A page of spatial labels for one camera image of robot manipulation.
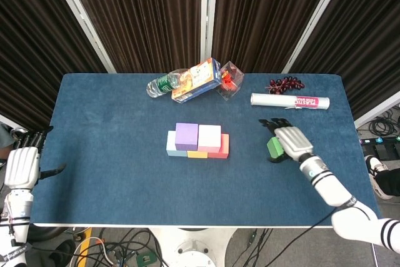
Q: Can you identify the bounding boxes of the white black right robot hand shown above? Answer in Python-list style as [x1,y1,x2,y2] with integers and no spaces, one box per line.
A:
[258,118,314,164]

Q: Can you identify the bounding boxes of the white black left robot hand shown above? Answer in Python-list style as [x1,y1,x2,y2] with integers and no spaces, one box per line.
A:
[3,125,67,191]

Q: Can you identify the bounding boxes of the green cube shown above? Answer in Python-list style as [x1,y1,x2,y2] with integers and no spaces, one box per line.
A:
[266,137,287,159]

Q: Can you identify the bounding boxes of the red cube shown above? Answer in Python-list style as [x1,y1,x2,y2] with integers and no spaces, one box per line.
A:
[207,133,230,159]

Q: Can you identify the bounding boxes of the pink cube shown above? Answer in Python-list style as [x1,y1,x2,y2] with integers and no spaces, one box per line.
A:
[197,124,222,153]

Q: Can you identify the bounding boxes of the purple cube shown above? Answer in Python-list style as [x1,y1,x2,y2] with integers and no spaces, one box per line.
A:
[174,122,199,152]

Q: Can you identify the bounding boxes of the light blue cube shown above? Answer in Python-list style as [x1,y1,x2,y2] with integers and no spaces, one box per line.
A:
[166,130,188,158]

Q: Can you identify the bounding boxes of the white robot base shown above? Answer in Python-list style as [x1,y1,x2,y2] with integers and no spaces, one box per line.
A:
[149,227,238,267]

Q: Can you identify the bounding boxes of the white plastic wrap roll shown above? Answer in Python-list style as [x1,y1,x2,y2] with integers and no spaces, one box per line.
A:
[250,93,331,111]

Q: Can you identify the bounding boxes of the dark red grape bunch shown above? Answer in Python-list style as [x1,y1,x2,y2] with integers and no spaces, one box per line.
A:
[265,76,306,95]

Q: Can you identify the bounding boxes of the black power strip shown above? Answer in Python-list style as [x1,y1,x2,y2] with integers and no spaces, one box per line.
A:
[359,137,400,149]

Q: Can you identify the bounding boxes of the white sneaker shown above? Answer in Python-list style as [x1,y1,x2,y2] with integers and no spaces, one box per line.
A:
[364,154,394,201]

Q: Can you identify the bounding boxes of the clear box with red toy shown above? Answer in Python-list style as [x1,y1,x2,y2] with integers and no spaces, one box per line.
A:
[216,60,245,101]

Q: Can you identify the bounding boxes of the black trouser leg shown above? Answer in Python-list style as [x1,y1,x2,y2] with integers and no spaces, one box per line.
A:
[374,168,400,198]

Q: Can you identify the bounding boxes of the blue table mat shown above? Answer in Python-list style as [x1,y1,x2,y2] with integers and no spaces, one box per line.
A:
[23,73,383,227]

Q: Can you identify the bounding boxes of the blue orange carton box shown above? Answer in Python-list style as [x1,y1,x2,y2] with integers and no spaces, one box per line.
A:
[171,57,222,104]

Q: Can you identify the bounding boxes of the dark brown curtain partition panel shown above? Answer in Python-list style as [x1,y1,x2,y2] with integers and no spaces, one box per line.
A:
[281,0,400,129]
[46,0,209,74]
[0,0,116,138]
[206,0,344,74]

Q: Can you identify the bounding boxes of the clear green-label water bottle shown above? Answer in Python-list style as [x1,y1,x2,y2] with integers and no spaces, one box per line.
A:
[146,68,188,99]

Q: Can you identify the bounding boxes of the green connector box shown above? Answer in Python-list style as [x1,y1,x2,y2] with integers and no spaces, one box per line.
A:
[136,251,157,266]

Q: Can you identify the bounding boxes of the black hose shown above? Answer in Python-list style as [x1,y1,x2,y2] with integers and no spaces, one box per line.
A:
[27,225,65,243]

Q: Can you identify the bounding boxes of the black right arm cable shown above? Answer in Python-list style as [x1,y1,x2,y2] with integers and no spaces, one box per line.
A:
[259,206,340,267]

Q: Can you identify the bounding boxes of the black coiled cable bundle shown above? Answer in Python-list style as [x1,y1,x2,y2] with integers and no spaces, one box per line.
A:
[368,109,400,138]

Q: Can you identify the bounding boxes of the tangled floor cables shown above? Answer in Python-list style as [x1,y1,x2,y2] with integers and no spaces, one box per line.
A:
[71,228,163,267]

